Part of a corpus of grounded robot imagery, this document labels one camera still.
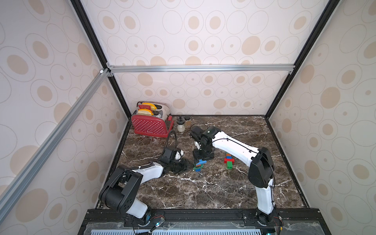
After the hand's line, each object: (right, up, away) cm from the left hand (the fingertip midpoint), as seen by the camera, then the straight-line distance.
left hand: (195, 167), depth 85 cm
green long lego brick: (+2, 0, 0) cm, 2 cm away
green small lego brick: (+22, 0, +4) cm, 22 cm away
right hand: (+2, +2, -2) cm, 3 cm away
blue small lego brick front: (+2, -3, +6) cm, 7 cm away
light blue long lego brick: (+4, +4, -4) cm, 7 cm away
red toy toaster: (-22, +26, +10) cm, 35 cm away
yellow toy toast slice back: (-28, +38, +12) cm, 49 cm away
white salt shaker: (-10, +24, +23) cm, 34 cm away
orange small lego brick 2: (+13, +12, -28) cm, 33 cm away
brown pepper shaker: (-4, +27, +25) cm, 37 cm away
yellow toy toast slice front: (-32, +34, +9) cm, 47 cm away
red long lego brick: (+20, +3, +7) cm, 21 cm away
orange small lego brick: (+2, +1, -1) cm, 2 cm away
